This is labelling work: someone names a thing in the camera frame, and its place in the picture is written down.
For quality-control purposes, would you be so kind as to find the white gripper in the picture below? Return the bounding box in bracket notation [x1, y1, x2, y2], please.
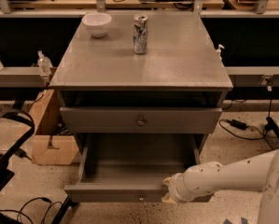
[161, 166, 208, 204]

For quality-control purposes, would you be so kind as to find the grey drawer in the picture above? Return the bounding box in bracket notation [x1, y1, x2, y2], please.
[63, 133, 215, 203]
[60, 107, 222, 133]

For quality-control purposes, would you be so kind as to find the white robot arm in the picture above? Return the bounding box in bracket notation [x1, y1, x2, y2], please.
[161, 149, 279, 224]

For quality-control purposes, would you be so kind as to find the grey drawer cabinet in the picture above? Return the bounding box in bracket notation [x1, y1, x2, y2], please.
[50, 10, 232, 149]

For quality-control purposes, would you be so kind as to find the grey top drawer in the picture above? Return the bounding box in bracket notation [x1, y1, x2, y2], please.
[60, 107, 222, 133]

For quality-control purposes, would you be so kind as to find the black bar on floor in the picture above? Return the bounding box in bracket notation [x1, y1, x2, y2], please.
[51, 196, 77, 224]

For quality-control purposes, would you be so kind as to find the black stand leg right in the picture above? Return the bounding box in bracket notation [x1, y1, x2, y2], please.
[265, 117, 279, 140]

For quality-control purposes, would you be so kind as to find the wooden block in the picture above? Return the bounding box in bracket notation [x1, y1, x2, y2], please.
[29, 90, 78, 165]

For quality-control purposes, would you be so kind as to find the small white pump bottle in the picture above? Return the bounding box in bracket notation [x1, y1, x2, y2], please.
[216, 44, 225, 61]

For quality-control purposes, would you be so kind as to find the silver blue drink can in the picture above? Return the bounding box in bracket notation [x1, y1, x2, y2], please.
[133, 14, 148, 54]

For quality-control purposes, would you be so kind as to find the clear pump bottle left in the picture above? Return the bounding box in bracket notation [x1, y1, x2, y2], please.
[37, 50, 52, 75]

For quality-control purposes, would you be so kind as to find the white bowl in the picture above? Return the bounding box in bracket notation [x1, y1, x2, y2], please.
[81, 12, 112, 37]

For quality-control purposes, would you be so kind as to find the black power adapter cable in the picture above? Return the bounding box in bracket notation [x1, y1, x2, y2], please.
[218, 118, 277, 151]

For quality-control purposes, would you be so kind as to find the black floor cable left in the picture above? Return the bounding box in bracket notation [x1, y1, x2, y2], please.
[0, 196, 63, 224]

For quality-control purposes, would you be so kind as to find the black chair frame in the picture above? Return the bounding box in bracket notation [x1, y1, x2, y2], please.
[0, 107, 35, 203]

